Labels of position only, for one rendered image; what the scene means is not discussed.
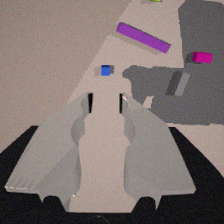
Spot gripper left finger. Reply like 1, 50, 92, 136
0, 92, 93, 220

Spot magenta rod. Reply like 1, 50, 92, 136
192, 52, 213, 63

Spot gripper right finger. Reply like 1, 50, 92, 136
120, 92, 224, 224

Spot small blue block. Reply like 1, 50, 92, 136
101, 65, 110, 76

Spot purple rod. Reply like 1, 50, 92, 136
116, 22, 170, 54

